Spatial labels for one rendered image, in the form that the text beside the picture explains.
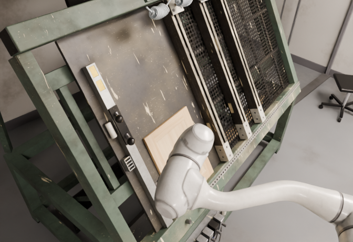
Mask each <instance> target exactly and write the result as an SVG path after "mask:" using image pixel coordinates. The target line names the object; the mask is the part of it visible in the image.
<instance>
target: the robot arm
mask: <svg viewBox="0 0 353 242"><path fill-rule="evenodd" d="M213 142H214V134H213V132H212V130H211V129H210V128H208V127H207V126H205V125H203V124H200V123H197V124H194V125H192V126H190V127H188V128H187V129H186V130H184V132H183V133H182V134H181V135H180V136H179V138H178V139H177V141H176V143H175V145H174V147H173V150H172V151H171V153H170V154H169V156H168V159H167V162H166V165H165V166H164V168H163V170H162V172H161V174H160V176H159V177H158V180H157V182H156V185H157V187H156V189H155V195H154V204H155V207H156V209H157V211H158V212H159V213H160V214H161V215H162V216H164V217H166V218H169V219H174V218H179V217H180V216H182V215H184V214H185V212H186V210H188V209H189V210H194V209H196V208H206V209H210V210H214V211H222V212H228V211H236V210H239V209H245V208H249V207H254V206H258V205H264V204H268V203H273V202H279V201H291V202H295V203H297V204H299V205H301V206H303V207H305V208H306V209H308V210H310V211H311V212H313V213H314V214H316V215H317V216H319V217H320V218H322V219H323V220H325V221H327V222H329V223H331V224H332V225H334V226H335V230H336V232H337V236H338V241H339V242H353V196H352V195H348V194H345V193H342V192H339V191H335V190H330V189H327V188H322V187H318V186H314V185H310V184H306V183H302V182H297V181H286V180H283V181H274V182H269V183H265V184H261V185H256V186H252V187H248V188H244V189H241V190H237V191H232V192H220V191H217V190H215V189H213V188H212V187H210V186H209V185H208V183H207V181H206V179H205V177H204V176H202V175H201V173H200V169H201V167H202V165H203V163H204V161H205V159H206V158H207V156H208V154H209V152H210V150H211V148H212V146H213Z"/></svg>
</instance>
